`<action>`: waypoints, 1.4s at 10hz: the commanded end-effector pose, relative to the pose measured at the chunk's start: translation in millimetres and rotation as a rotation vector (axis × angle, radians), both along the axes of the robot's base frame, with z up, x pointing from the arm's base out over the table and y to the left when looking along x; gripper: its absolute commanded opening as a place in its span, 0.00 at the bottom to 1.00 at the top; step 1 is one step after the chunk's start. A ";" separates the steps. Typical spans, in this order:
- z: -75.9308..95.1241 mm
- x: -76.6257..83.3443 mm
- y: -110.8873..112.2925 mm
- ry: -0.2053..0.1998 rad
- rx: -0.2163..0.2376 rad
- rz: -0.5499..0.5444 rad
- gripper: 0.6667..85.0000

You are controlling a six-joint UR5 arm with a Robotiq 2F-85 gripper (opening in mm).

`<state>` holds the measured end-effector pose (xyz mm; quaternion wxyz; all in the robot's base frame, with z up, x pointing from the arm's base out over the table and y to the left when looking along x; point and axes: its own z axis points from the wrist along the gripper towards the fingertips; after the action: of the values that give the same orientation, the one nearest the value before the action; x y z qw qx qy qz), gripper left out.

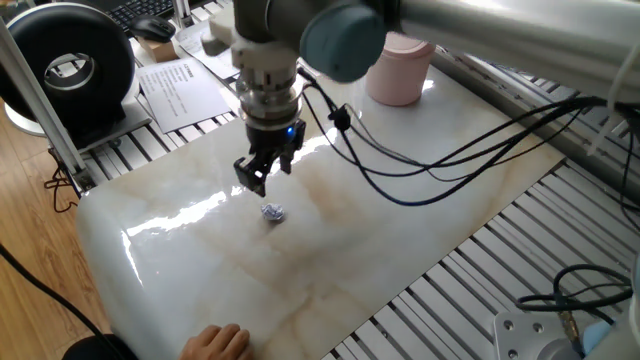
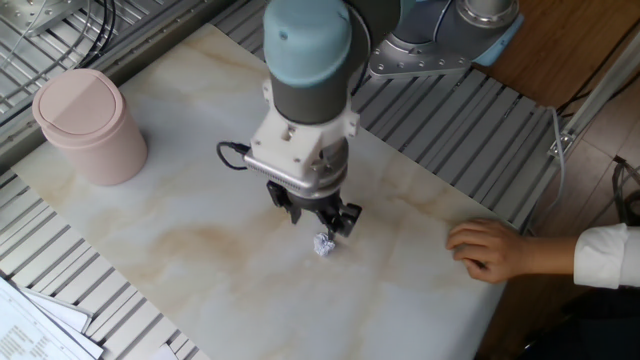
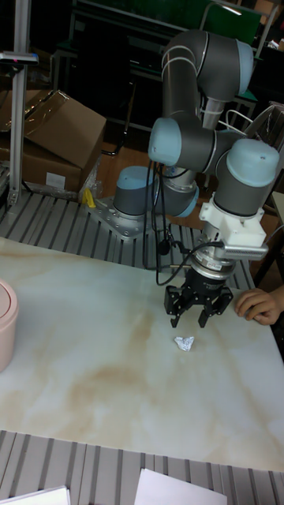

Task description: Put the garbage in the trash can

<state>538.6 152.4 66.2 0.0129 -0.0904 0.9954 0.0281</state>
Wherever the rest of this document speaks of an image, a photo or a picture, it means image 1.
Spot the silver foil ball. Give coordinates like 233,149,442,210
259,201,287,224

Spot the black round ring device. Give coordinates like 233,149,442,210
0,1,137,150

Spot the pink lidded trash can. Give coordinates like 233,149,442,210
364,32,437,108

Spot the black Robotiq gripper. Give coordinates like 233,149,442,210
233,118,308,198

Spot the aluminium frame post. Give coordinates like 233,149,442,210
0,18,97,195

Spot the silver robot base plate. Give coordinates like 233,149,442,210
492,310,587,360

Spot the thin tangled floor cable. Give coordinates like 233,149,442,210
43,166,80,215

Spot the small cardboard box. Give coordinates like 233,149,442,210
136,36,181,64

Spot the person's bare hand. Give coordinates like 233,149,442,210
178,323,254,360

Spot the black computer mouse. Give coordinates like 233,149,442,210
129,14,178,44

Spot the black gripper cable bundle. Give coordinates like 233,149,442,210
297,67,640,208

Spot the marble pattern table mat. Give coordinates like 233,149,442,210
74,64,566,360

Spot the single printed paper sheet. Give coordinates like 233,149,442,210
135,56,233,135

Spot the black computer keyboard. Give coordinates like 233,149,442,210
101,0,176,37

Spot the black floor cable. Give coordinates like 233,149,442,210
0,242,117,360

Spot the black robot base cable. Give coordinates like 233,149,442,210
514,263,634,327

